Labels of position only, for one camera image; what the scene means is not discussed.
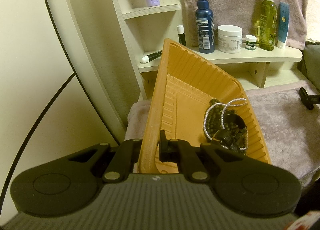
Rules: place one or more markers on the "white cream jar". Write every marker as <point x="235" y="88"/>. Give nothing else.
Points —
<point x="229" y="38"/>

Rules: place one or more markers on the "small green-label jar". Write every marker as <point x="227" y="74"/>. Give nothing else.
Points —
<point x="250" y="42"/>

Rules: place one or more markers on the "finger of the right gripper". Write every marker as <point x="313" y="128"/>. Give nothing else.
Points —
<point x="308" y="100"/>

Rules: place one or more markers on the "grey cushion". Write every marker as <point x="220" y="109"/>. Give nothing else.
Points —
<point x="309" y="65"/>

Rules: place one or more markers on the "black white lip balm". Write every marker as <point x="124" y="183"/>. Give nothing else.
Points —
<point x="181" y="34"/>

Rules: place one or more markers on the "black white pen tube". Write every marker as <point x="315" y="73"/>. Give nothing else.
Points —
<point x="151" y="57"/>

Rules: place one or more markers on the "green oil spray bottle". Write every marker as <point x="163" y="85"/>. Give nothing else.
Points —
<point x="268" y="25"/>

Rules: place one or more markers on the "yellow plastic tray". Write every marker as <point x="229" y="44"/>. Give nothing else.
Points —
<point x="185" y="84"/>

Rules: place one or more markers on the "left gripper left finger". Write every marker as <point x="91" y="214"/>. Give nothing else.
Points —
<point x="123" y="161"/>

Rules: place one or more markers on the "blue white tube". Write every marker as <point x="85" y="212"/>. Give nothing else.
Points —
<point x="283" y="26"/>

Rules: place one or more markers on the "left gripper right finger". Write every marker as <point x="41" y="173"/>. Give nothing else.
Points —
<point x="184" y="155"/>

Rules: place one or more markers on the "cream corner shelf unit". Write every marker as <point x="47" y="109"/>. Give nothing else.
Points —
<point x="104" y="41"/>

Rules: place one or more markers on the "black watch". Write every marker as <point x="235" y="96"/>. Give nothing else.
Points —
<point x="224" y="137"/>

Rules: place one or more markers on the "blue spray bottle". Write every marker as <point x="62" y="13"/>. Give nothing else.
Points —
<point x="205" y="27"/>

